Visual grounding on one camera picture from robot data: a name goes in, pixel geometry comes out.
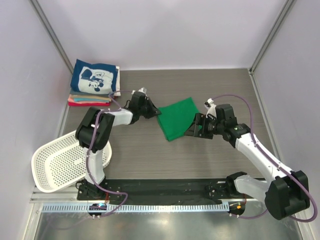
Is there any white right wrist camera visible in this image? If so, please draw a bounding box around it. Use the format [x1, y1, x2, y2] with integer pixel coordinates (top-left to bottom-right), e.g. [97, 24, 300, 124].
[204, 98, 217, 118]

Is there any turquoise folded t shirt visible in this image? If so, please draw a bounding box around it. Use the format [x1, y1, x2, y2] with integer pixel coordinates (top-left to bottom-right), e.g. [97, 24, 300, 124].
[73, 98, 98, 103]

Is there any right aluminium corner post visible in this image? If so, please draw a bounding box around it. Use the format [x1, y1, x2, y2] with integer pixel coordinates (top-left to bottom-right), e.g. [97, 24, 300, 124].
[248, 0, 298, 75]

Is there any navy printed folded t shirt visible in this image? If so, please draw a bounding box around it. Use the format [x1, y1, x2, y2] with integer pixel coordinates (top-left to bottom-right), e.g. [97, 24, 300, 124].
[70, 59, 116, 95]

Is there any green t shirt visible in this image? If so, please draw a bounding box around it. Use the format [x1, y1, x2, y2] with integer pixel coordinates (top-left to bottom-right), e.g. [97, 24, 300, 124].
[157, 97, 199, 142]

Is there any grey teal folded t shirt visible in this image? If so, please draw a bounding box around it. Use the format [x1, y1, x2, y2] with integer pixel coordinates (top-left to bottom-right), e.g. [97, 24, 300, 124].
[69, 89, 109, 98]

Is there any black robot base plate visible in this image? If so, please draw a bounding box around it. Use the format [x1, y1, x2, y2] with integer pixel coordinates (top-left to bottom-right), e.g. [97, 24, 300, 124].
[76, 177, 256, 206]

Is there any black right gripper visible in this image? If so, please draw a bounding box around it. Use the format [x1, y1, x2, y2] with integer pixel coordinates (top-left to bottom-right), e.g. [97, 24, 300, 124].
[184, 113, 225, 140]

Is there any white perforated plastic basket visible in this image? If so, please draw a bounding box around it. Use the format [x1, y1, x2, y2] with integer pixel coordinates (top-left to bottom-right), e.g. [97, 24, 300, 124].
[30, 129, 113, 195]

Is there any beige folded t shirt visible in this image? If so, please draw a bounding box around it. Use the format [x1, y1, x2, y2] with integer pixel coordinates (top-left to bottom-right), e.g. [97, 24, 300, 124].
[68, 93, 113, 103]

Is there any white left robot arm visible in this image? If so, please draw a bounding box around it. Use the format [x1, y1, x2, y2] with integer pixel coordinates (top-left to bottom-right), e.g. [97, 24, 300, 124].
[75, 89, 162, 200]

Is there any salmon pink folded t shirt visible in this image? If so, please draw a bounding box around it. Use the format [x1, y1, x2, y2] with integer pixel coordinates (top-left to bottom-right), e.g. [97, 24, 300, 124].
[67, 94, 112, 104]

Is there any red folded t shirt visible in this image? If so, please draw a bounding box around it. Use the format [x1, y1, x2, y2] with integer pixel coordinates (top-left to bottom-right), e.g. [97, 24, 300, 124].
[68, 101, 110, 107]

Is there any white slotted cable duct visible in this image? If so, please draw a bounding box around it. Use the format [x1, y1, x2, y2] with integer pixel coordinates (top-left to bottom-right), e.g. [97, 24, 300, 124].
[41, 202, 229, 214]

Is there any left aluminium corner post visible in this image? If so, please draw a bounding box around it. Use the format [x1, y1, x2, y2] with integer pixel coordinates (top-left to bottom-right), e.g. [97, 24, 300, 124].
[29, 0, 74, 73]

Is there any aluminium corner post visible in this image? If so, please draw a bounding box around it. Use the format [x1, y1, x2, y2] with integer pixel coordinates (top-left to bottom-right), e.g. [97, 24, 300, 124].
[248, 0, 298, 75]
[29, 0, 74, 73]

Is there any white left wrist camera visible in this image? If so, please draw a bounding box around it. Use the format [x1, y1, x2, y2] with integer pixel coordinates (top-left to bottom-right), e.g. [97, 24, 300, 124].
[131, 87, 147, 95]

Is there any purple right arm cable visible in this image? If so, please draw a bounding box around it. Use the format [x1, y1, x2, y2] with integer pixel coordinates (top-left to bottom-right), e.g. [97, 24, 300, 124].
[204, 94, 317, 223]

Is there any white folded t shirt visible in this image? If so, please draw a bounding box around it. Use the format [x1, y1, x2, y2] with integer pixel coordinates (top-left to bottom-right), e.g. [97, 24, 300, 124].
[111, 65, 121, 97]

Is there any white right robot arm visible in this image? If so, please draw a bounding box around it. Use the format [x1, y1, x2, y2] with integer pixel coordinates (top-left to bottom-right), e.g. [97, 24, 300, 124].
[184, 99, 311, 220]

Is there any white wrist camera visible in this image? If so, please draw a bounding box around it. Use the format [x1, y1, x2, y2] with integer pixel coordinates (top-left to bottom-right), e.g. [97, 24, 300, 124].
[204, 98, 217, 118]
[131, 87, 147, 95]

